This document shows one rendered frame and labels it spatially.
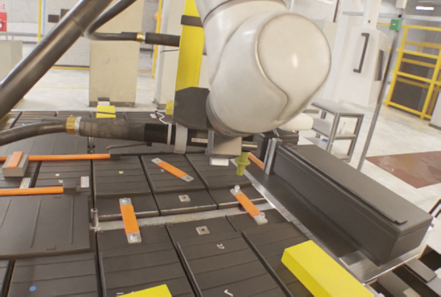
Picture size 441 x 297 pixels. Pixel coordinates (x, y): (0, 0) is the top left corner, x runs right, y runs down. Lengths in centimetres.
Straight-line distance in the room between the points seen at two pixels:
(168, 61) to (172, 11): 84
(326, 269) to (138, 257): 33
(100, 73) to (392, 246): 468
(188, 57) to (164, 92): 443
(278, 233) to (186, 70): 40
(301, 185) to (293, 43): 59
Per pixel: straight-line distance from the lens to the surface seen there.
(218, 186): 78
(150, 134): 66
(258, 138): 94
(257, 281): 53
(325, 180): 72
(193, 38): 62
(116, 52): 489
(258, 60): 23
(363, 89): 324
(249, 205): 72
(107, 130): 67
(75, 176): 79
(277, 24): 25
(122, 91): 500
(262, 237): 62
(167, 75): 499
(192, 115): 42
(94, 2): 37
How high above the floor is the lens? 138
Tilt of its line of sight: 19 degrees down
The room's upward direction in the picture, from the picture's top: 9 degrees clockwise
